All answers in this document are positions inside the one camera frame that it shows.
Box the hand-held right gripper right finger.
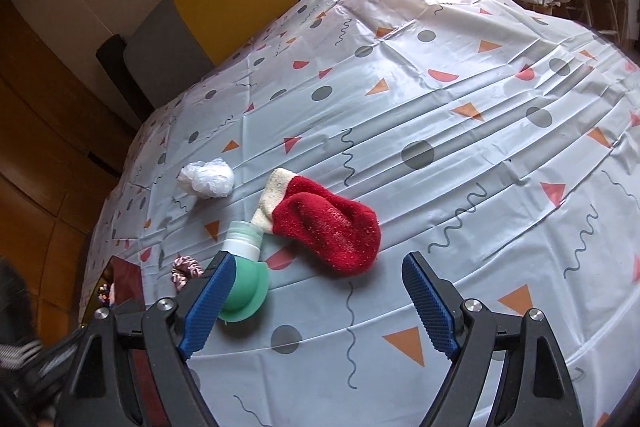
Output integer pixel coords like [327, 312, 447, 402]
[401, 251, 586, 427]

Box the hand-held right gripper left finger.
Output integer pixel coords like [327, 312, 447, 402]
[52, 251, 238, 427]

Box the dark red box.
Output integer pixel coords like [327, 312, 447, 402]
[102, 255, 171, 427]

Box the pink scrunchie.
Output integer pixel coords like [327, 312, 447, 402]
[171, 257, 205, 292]

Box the green silicone bottle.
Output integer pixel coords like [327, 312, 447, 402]
[216, 219, 272, 323]

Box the red sock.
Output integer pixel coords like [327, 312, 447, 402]
[250, 168, 382, 277]

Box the crumpled clear plastic bag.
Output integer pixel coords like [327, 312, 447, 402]
[176, 158, 235, 198]

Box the dark striped shoe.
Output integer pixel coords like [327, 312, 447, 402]
[0, 257, 83, 413]

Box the patterned bed sheet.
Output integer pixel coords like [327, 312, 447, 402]
[77, 0, 640, 427]

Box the black board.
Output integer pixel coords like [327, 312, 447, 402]
[96, 34, 151, 128]

